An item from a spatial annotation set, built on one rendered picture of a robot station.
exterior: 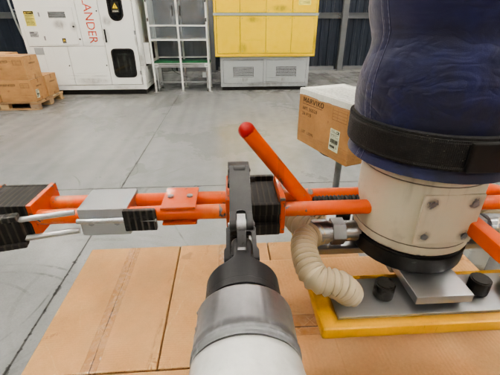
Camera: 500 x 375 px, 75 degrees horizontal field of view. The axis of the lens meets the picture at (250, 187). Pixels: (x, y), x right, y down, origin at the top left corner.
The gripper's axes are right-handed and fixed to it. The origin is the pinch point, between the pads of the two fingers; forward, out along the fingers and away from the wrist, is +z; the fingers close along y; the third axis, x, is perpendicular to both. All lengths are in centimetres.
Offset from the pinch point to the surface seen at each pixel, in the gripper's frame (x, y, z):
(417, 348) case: 32.0, 28.2, -5.1
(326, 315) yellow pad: 11.5, 11.1, -11.5
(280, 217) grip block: 5.9, 0.3, -3.5
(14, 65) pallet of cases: -370, 47, 564
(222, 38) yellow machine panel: -18, 12, 721
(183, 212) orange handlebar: -8.0, -0.3, -2.3
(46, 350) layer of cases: -61, 68, 28
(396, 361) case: 27.1, 28.2, -7.3
